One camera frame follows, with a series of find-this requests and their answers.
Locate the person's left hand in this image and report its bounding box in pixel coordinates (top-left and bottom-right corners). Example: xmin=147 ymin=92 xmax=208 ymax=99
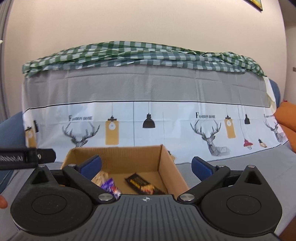
xmin=0 ymin=195 xmax=8 ymax=209

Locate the orange cushion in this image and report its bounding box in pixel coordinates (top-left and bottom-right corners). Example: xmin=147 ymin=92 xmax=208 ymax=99
xmin=274 ymin=101 xmax=296 ymax=153

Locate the deer print sofa cover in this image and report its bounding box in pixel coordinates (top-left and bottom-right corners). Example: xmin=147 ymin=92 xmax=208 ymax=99
xmin=21 ymin=65 xmax=295 ymax=233

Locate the clear bag of round cookies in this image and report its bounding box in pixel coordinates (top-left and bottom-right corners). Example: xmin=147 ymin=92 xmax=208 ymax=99
xmin=91 ymin=171 xmax=109 ymax=187

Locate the brown cardboard box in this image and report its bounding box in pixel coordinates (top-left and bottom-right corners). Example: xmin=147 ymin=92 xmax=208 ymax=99
xmin=61 ymin=145 xmax=189 ymax=197

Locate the grey curtain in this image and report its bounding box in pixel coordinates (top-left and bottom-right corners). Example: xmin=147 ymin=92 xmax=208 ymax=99
xmin=1 ymin=0 xmax=13 ymax=123

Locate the green checkered cloth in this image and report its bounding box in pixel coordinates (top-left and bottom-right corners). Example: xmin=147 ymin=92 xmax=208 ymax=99
xmin=22 ymin=41 xmax=265 ymax=77

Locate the black soda cracker packet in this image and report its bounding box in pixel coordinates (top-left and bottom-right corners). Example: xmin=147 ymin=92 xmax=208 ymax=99
xmin=125 ymin=173 xmax=166 ymax=195

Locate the framed wall picture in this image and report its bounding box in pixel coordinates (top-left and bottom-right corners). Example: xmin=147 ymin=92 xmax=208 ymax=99
xmin=245 ymin=0 xmax=263 ymax=11

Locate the purple snack wrapper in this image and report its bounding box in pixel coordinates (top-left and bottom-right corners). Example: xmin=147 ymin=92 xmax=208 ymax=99
xmin=100 ymin=178 xmax=121 ymax=199

